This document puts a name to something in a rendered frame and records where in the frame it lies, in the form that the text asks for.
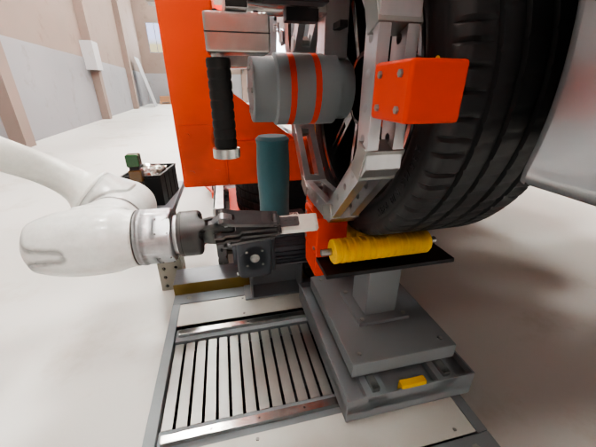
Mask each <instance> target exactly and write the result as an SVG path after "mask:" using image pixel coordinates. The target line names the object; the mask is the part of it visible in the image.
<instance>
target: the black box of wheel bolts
mask: <svg viewBox="0 0 596 447"><path fill-rule="evenodd" d="M141 168H142V169H144V173H145V180H144V181H145V186H146V187H147V188H148V189H149V190H150V191H151V192H152V193H153V195H154V197H155V199H156V202H157V206H160V205H166V204H167V203H168V202H169V200H170V199H171V198H172V197H173V196H174V195H175V194H176V192H177V191H178V190H179V186H178V181H177V175H176V164H175V163H158V162H157V163H146V164H142V165H141ZM121 177H123V178H126V179H129V173H128V172H127V173H125V174H123V175H122V176H121Z"/></svg>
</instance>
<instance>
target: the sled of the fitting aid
mask: <svg viewBox="0 0 596 447"><path fill-rule="evenodd" d="M299 299H300V302H301V304H302V308H303V310H304V313H305V316H306V318H307V320H308V323H309V325H310V330H311V331H312V334H313V337H314V339H315V342H316V344H317V346H318V351H319V353H320V356H321V358H322V360H323V363H324V366H325V369H326V372H327V375H328V377H329V380H330V382H331V384H332V387H333V391H334V394H335V396H336V398H337V401H338V404H339V406H340V408H341V412H342V415H343V418H344V419H345V422H349V421H352V420H359V419H362V418H366V417H370V416H374V415H378V414H382V413H385V412H392V411H395V410H399V409H403V408H406V407H410V406H414V405H417V404H424V403H427V402H431V401H435V400H439V399H443V398H446V397H450V396H456V395H460V394H464V393H467V392H469V389H470V387H471V384H472V381H473V378H474V374H475V372H474V371H473V370H472V369H471V367H470V366H469V365H468V364H467V363H466V362H465V361H464V359H463V358H462V357H461V356H460V355H459V354H458V353H457V352H456V350H455V351H454V355H453V356H452V357H446V358H441V359H436V360H433V361H428V362H424V363H420V364H415V365H408V366H404V367H399V368H396V369H391V370H387V371H383V372H376V373H371V374H366V375H363V376H358V377H354V378H352V377H351V375H350V373H349V370H348V367H347V366H346V364H345V362H344V360H343V357H342V355H341V352H340V351H339V348H338V346H337V344H336V342H335V340H334V337H333V335H332V333H331V331H330V328H329V326H328V324H327V323H326V321H325V317H324V315H323V313H322V310H321V309H320V307H319V305H318V301H317V299H316V297H315V295H314V294H313V291H312V289H311V287H310V281H307V282H301V283H299Z"/></svg>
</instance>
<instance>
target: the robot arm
mask: <svg viewBox="0 0 596 447"><path fill-rule="evenodd" d="M0 172H3V173H6V174H9V175H13V176H18V177H21V178H25V179H27V180H30V181H33V182H35V183H38V184H41V185H43V186H45V187H47V188H49V189H51V190H53V191H54V192H56V193H58V194H59V195H61V196H62V197H63V198H65V199H66V200H67V202H68V203H69V205H70V209H69V210H66V211H59V212H55V213H52V214H49V215H47V216H42V217H40V218H37V219H35V220H34V221H32V222H30V223H27V224H26V225H25V226H24V227H23V229H22V231H21V234H20V243H19V245H20V255H21V257H22V259H23V261H24V263H25V264H26V265H27V267H28V268H29V269H30V270H31V271H33V272H35V273H39V274H43V275H48V276H56V277H88V276H97V275H104V274H110V273H115V272H120V271H125V270H127V269H129V268H133V267H136V266H141V265H150V264H156V263H171V262H174V263H175V262H176V261H177V260H178V257H179V254H180V255H181V256H191V255H202V254H203V253H204V251H205V245H206V244H216V245H223V247H226V248H228V247H233V246H236V245H241V244H247V243H251V242H256V241H262V240H267V239H275V236H277V235H279V234H287V233H297V232H306V231H317V230H318V228H319V227H318V219H317V214H316V213H310V214H299V215H289V216H279V215H278V214H277V211H259V210H231V209H226V208H219V209H218V216H210V217H207V218H202V215H201V212H200V211H199V210H188V211H179V212H178V213H175V211H174V209H173V208H157V202H156V199H155V197H154V195H153V193H152V192H151V191H150V190H149V189H148V188H147V187H146V186H145V185H143V184H140V183H139V182H136V181H132V180H129V179H126V178H123V177H120V176H116V175H114V174H111V173H109V172H107V171H104V172H98V173H92V172H88V171H85V170H83V169H79V168H77V167H76V166H73V165H71V164H69V163H67V162H65V161H62V160H60V159H58V158H55V157H53V156H51V155H49V154H47V153H43V152H40V151H38V150H36V149H33V148H31V147H28V146H26V145H22V144H20V143H17V142H14V141H12V140H10V139H7V138H5V137H0ZM235 227H236V231H235Z"/></svg>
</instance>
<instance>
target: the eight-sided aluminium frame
mask: <svg viewBox="0 0 596 447"><path fill-rule="evenodd" d="M362 2H363V4H364V7H365V20H366V31H365V54H364V64H363V76H362V88H361V99H360V110H359V122H358V133H357V149H356V153H355V156H354V160H353V161H352V162H351V164H350V166H349V168H348V170H347V171H346V173H345V175H344V176H343V178H342V180H341V181H340V183H339V184H338V186H337V188H335V187H334V186H333V185H332V184H330V183H329V182H328V181H327V180H326V177H325V172H324V169H323V164H322V160H321V156H320V151H319V148H318V141H317V136H316V132H315V124H292V125H291V127H292V137H294V144H295V150H296V154H297V159H298V164H299V169H300V173H301V179H302V189H303V191H304V194H305V196H307V195H308V197H309V199H310V201H311V202H312V203H313V204H314V206H315V207H316V208H317V209H318V211H319V212H320V213H321V215H322V216H323V218H324V219H325V220H326V221H327V222H328V223H337V222H347V221H354V220H355V218H356V217H359V214H360V213H361V212H362V211H363V209H364V208H365V207H366V206H367V205H368V204H369V203H370V201H371V200H372V199H373V198H374V197H375V196H376V195H377V193H378V192H379V191H380V190H381V189H382V188H383V187H384V185H385V184H386V183H387V182H388V181H389V180H390V179H392V178H394V177H395V175H396V172H397V171H398V170H399V169H400V166H401V159H402V158H403V155H404V149H403V146H404V134H405V128H406V124H402V123H397V122H389V121H384V120H383V123H382V132H381V139H380V125H381V120H380V119H375V118H372V107H373V89H374V80H375V70H376V66H377V64H378V63H381V62H388V51H389V43H390V37H391V36H392V43H391V51H390V59H389V61H393V60H399V59H409V58H416V52H417V46H418V40H419V33H420V25H421V24H422V23H423V2H424V0H362ZM305 25H306V24H294V33H293V36H292V37H291V51H290V52H297V53H316V50H317V43H318V22H317V23H315V24H314V25H312V24H310V28H309V33H308V36H303V35H304V30H305ZM303 137H307V141H308V146H309V150H310V158H311V162H312V167H313V171H314V174H311V173H310V168H309V163H308V159H307V155H306V151H305V146H304V142H303Z"/></svg>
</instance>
